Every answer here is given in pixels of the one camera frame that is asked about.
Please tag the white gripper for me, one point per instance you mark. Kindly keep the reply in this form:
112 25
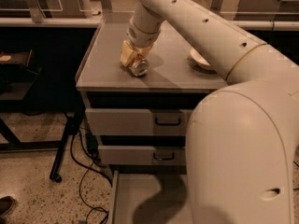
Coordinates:
140 36

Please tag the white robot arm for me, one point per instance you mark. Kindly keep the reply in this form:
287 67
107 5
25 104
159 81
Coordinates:
241 140

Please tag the grey drawer cabinet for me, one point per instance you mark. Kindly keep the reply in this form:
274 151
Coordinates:
174 81

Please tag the top grey drawer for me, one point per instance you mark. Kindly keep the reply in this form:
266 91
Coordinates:
140 122

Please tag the grey drawer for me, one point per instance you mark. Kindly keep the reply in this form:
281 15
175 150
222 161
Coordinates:
140 122
160 198
138 155

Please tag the middle grey drawer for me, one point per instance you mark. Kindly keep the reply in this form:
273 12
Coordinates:
138 155

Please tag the bottom grey drawer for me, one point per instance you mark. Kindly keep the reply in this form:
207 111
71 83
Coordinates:
160 198

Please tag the dark shoe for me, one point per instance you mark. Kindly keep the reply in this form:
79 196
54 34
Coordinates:
6 203

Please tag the black table frame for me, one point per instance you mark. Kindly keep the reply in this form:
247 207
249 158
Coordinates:
17 80

